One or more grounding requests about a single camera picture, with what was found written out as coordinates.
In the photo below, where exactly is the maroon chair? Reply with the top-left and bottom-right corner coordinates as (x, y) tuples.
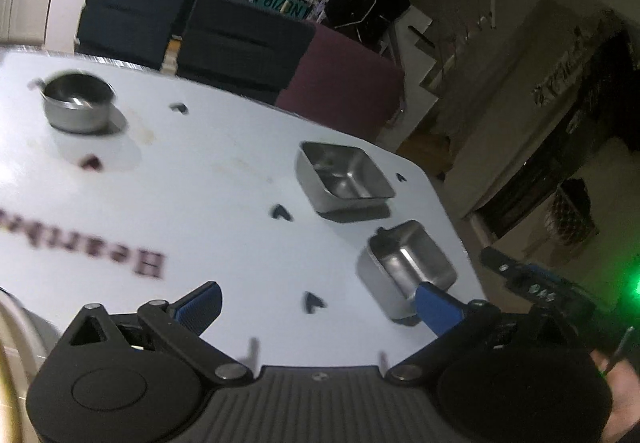
(275, 23), (406, 144)

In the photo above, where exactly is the square steel bowl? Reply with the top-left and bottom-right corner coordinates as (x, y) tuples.
(356, 220), (458, 324)
(295, 140), (396, 216)

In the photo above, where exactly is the net basket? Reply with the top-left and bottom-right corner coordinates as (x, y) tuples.
(547, 178), (601, 246)

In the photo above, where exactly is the cream bowl with handles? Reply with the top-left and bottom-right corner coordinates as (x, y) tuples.
(0, 290), (63, 443)

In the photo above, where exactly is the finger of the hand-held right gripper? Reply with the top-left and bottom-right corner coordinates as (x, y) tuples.
(480, 247), (576, 305)

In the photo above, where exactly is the dark blue chair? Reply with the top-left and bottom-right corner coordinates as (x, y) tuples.
(176, 0), (317, 106)
(75, 0), (193, 71)

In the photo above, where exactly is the white staircase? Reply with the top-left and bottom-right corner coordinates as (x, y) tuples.
(387, 3), (451, 94)

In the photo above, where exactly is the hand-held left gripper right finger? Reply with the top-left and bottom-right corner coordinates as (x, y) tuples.
(385, 282), (588, 384)

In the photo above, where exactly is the teal sign plate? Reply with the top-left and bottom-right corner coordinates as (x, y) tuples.
(248, 0), (313, 21)

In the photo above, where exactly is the round steel bowl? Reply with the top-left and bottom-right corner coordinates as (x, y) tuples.
(39, 72), (117, 134)

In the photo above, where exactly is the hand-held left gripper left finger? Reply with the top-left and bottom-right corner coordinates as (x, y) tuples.
(62, 280), (253, 384)

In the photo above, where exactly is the person's right hand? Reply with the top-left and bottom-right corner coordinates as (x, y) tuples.
(600, 355), (640, 443)

